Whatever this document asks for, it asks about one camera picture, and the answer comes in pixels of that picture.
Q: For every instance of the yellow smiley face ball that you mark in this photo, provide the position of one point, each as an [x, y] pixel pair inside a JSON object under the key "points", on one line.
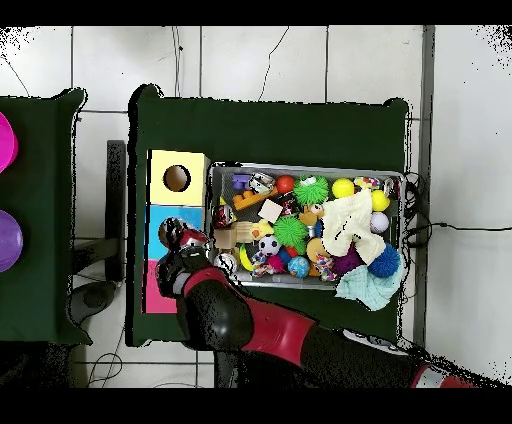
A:
{"points": [[381, 200]]}

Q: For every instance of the purple spiky ball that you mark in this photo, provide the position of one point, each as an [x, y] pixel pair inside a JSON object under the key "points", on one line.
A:
{"points": [[347, 262]]}

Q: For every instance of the purple bowl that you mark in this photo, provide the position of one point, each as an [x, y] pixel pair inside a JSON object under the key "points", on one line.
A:
{"points": [[8, 240]]}

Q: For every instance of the white baseball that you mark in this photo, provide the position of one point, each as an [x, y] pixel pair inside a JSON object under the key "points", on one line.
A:
{"points": [[379, 222]]}

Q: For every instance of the green spiky ball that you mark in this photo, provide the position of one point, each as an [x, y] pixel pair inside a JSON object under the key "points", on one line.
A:
{"points": [[290, 234], [311, 190]]}

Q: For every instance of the black and white soccer ball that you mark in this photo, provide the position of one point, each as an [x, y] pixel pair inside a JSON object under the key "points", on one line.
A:
{"points": [[269, 245]]}

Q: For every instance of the clear mesh bin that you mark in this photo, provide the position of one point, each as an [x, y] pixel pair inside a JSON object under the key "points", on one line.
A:
{"points": [[240, 282]]}

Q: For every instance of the dark green table cloth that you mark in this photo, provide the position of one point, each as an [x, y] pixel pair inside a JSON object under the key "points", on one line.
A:
{"points": [[40, 160], [272, 128]]}

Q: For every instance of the mint green cloth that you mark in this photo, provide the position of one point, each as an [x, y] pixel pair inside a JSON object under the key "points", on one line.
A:
{"points": [[372, 288]]}

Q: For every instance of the plain yellow ball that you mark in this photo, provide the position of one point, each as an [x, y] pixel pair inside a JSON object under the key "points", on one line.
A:
{"points": [[343, 188]]}

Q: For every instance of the cream yellow cloth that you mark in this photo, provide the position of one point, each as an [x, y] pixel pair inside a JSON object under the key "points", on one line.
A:
{"points": [[348, 224]]}

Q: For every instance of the blue spiky ball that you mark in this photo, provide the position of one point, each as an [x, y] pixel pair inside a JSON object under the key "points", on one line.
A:
{"points": [[385, 261]]}

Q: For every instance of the orange red ball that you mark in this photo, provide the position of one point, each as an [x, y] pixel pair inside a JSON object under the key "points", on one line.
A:
{"points": [[286, 184]]}

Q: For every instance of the crushed silver can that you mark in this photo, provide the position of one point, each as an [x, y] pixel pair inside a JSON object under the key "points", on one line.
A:
{"points": [[262, 182]]}

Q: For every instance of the wooden box with three holes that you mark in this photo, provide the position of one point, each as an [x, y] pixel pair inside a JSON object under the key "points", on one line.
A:
{"points": [[196, 180]]}

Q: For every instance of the magenta bowl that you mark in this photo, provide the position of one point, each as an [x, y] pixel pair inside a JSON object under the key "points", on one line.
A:
{"points": [[6, 142]]}

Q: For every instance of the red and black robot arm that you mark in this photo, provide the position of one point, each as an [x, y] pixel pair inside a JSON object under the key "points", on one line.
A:
{"points": [[272, 328]]}

